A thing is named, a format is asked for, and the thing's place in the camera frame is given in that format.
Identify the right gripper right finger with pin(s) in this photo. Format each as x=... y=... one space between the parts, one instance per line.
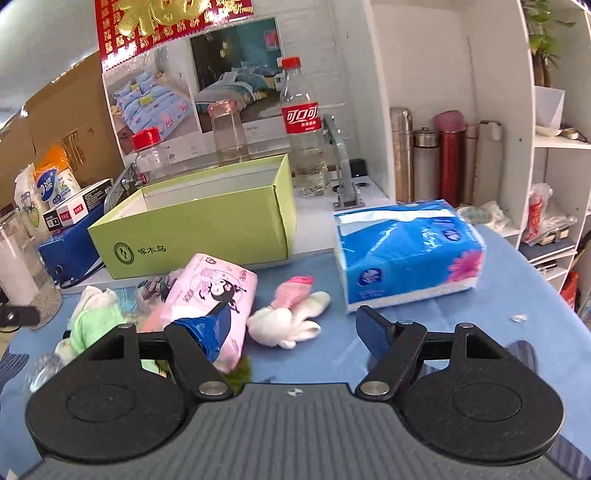
x=396 y=348

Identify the green fluffy towel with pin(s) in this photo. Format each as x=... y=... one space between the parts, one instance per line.
x=99 y=311

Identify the red cap plastic jar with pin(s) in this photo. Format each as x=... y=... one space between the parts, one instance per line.
x=150 y=162

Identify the purple fabric pouch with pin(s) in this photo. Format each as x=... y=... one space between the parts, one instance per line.
x=151 y=293

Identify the cola plastic bottle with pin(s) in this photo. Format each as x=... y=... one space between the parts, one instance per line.
x=303 y=125

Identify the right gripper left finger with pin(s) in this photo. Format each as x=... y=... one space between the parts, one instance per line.
x=195 y=344

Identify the pink tissue pack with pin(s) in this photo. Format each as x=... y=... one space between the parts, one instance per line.
x=205 y=281

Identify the green cardboard box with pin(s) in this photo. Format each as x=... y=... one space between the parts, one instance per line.
x=245 y=214

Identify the large clear jar with granules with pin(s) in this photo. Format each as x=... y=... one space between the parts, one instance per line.
x=24 y=278

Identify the white red small carton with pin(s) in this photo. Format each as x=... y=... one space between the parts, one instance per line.
x=72 y=210

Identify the blue tissue pack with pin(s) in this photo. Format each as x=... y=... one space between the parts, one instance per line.
x=398 y=254

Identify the clear glass jar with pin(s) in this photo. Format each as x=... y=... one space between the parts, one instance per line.
x=228 y=133

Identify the white shelf unit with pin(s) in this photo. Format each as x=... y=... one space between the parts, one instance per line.
x=474 y=57

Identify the white pink socks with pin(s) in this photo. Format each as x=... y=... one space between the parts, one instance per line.
x=290 y=318

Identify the blue machine box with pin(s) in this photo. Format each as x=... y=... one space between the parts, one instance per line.
x=69 y=256

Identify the potted green plant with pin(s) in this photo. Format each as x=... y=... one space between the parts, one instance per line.
x=541 y=23

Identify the red thermos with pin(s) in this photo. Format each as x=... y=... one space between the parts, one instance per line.
x=451 y=128

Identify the silver thermos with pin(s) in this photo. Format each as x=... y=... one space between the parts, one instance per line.
x=402 y=137

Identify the wet wipes packs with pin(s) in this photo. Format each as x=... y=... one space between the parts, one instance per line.
x=40 y=188

